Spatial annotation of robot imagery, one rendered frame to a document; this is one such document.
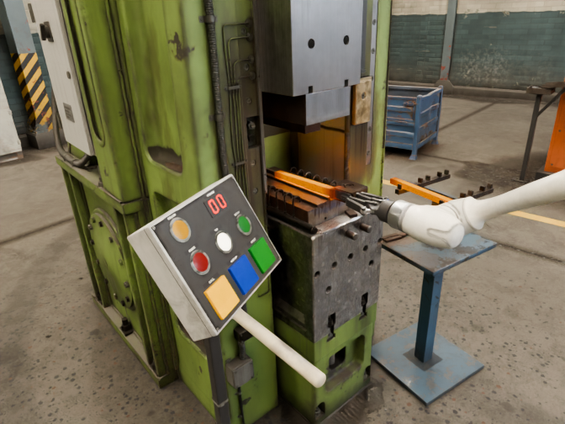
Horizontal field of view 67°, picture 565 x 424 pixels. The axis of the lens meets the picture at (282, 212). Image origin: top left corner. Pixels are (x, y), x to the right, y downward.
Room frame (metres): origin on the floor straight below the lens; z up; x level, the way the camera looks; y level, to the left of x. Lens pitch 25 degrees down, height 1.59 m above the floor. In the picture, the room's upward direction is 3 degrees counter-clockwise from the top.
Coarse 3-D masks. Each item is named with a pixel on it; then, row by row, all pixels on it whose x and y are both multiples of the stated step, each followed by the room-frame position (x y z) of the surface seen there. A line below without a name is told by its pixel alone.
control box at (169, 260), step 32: (224, 192) 1.04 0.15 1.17; (160, 224) 0.82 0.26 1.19; (192, 224) 0.89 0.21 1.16; (224, 224) 0.96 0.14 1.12; (256, 224) 1.05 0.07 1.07; (160, 256) 0.79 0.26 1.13; (192, 256) 0.82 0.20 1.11; (224, 256) 0.90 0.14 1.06; (160, 288) 0.80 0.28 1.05; (192, 288) 0.77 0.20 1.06; (256, 288) 0.91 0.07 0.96; (192, 320) 0.76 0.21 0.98; (224, 320) 0.78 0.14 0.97
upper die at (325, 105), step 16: (272, 96) 1.44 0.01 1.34; (288, 96) 1.37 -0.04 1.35; (304, 96) 1.32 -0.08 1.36; (320, 96) 1.35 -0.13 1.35; (336, 96) 1.40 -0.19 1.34; (272, 112) 1.44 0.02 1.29; (288, 112) 1.38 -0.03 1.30; (304, 112) 1.32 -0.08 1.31; (320, 112) 1.35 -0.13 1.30; (336, 112) 1.40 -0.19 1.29
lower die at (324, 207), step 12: (276, 168) 1.73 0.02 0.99; (276, 180) 1.59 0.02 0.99; (300, 192) 1.46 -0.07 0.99; (312, 192) 1.44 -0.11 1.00; (288, 204) 1.39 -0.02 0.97; (300, 204) 1.37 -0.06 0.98; (312, 204) 1.36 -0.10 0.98; (324, 204) 1.36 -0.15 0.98; (336, 204) 1.40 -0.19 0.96; (300, 216) 1.34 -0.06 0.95; (312, 216) 1.33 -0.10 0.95; (324, 216) 1.36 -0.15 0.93
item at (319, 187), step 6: (276, 174) 1.61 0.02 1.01; (282, 174) 1.58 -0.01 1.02; (288, 174) 1.58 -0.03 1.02; (288, 180) 1.55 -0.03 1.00; (294, 180) 1.53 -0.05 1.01; (300, 180) 1.50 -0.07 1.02; (306, 180) 1.49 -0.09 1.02; (312, 180) 1.49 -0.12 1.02; (306, 186) 1.48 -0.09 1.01; (312, 186) 1.45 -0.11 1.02; (318, 186) 1.43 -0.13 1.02; (324, 186) 1.42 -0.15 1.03; (330, 186) 1.42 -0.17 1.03; (336, 186) 1.40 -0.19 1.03; (324, 192) 1.41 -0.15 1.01; (330, 192) 1.37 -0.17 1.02; (348, 192) 1.32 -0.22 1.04; (354, 192) 1.32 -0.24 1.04; (330, 198) 1.37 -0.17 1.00
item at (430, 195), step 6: (390, 180) 1.70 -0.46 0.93; (396, 180) 1.68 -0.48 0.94; (402, 180) 1.67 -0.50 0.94; (408, 186) 1.61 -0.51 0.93; (414, 186) 1.60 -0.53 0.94; (414, 192) 1.58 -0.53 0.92; (420, 192) 1.55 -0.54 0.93; (426, 192) 1.54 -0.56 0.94; (432, 192) 1.53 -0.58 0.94; (426, 198) 1.52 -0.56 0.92; (432, 198) 1.50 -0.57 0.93; (438, 198) 1.48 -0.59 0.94; (444, 198) 1.47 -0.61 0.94
